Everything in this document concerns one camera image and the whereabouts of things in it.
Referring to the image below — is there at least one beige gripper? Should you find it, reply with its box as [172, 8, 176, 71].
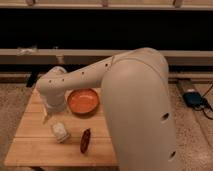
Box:
[43, 99, 66, 123]

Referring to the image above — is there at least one white sponge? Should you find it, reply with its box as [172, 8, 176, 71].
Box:
[51, 122, 70, 143]

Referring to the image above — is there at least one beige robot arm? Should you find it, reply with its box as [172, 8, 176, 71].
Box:
[36, 48, 181, 171]

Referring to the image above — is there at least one orange ceramic bowl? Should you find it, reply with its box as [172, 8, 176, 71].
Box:
[67, 89, 99, 115]

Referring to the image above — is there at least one dark red oblong object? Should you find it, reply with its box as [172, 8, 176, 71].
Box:
[80, 129, 91, 153]

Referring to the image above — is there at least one wooden table board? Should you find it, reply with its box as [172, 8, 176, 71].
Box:
[4, 90, 117, 167]

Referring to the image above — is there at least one blue power adapter box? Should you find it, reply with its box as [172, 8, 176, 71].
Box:
[183, 91, 203, 107]

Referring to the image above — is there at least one grey metal rail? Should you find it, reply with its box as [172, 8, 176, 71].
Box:
[0, 49, 213, 66]

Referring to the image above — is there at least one black cable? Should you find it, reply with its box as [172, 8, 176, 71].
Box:
[194, 83, 213, 121]

